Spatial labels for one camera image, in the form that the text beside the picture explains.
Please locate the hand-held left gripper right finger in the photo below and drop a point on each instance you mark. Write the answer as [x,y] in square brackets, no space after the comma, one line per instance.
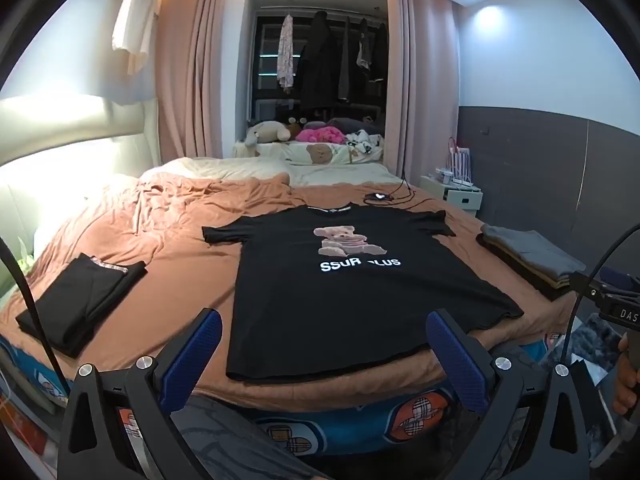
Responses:
[457,360]

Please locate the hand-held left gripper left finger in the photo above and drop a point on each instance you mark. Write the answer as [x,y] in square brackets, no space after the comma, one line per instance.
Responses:
[192,360]

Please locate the black bear print t-shirt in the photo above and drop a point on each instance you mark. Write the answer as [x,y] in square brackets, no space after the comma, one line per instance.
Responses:
[350,310]

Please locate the stack of folded clothes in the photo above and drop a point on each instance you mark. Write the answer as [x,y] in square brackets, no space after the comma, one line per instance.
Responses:
[535,255]

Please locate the person's right hand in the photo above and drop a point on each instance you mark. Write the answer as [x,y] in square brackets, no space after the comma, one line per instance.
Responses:
[624,385]

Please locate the grey fluffy rug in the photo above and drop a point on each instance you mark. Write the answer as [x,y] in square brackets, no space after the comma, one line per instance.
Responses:
[597,340]

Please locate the brown blanket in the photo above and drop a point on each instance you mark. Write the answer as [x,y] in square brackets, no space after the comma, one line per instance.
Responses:
[165,240]

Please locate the bed with blue printed sheet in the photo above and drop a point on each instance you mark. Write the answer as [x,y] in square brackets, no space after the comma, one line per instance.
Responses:
[345,425]

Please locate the folded black garment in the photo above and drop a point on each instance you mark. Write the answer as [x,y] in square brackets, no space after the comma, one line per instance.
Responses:
[70,305]

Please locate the white nightstand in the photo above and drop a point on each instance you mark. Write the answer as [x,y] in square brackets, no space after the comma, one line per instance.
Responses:
[465,200]

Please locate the white power strip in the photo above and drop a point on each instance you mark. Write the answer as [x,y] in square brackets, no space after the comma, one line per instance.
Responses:
[450,178]

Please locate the cream bed sheet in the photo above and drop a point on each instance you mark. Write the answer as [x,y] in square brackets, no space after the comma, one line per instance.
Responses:
[225,167]

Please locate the striped gift bag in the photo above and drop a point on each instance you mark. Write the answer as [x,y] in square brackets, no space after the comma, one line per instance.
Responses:
[461,162]

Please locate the light green cloth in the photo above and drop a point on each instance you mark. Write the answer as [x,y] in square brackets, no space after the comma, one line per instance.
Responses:
[15,265]

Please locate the black and white cloth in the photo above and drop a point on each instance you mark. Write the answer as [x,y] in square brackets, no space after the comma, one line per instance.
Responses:
[362,142]

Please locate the beige plush toy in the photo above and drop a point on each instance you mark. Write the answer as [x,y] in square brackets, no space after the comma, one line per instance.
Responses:
[267,132]

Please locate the white padded headboard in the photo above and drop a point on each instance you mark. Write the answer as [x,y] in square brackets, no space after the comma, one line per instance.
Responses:
[75,150]

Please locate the brown plush bear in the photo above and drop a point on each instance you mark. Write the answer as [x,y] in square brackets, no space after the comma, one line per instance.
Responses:
[295,124]

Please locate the pink plush toy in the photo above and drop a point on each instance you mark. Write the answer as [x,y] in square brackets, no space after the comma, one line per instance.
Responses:
[320,136]

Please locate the dark grey cushion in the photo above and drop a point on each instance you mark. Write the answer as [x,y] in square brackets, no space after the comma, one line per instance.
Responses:
[350,123]

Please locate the pink curtain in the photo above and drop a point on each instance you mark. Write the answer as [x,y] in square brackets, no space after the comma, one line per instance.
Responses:
[425,85]
[200,60]

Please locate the grey hanging garment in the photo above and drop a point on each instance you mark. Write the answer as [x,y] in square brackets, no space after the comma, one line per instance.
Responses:
[345,65]

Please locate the floral hanging garment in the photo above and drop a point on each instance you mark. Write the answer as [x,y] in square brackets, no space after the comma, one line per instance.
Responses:
[285,55]

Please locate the black hanging coat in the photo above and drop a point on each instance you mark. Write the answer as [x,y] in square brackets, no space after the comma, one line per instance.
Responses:
[320,65]

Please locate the dark hanging garment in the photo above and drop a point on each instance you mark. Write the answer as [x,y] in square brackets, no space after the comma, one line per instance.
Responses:
[364,45]

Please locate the white hanging garment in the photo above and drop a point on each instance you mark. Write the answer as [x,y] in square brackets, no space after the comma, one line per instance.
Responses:
[132,20]

